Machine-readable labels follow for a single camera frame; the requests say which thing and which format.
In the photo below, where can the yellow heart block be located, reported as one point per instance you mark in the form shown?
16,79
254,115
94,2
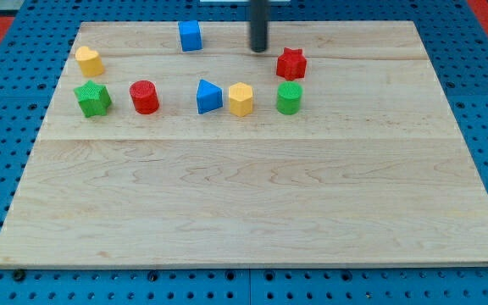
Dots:
89,61

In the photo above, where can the blue cube block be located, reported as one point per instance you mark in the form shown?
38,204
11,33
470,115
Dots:
190,35

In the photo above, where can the yellow hexagon block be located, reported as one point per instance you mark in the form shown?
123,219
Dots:
240,99

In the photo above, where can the blue triangle block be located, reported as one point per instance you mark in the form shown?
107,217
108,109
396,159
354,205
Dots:
209,97

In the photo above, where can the green cylinder block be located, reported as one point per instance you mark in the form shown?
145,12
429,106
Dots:
289,95

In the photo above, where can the green star block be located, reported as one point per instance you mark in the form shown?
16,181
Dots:
93,99

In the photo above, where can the light wooden board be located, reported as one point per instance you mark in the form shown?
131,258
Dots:
371,172

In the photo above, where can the red cylinder block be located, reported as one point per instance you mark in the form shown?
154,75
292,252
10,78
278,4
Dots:
144,97

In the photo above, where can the red star block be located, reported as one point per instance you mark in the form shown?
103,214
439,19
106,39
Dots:
291,64

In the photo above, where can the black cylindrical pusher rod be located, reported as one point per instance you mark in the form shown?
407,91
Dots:
258,25

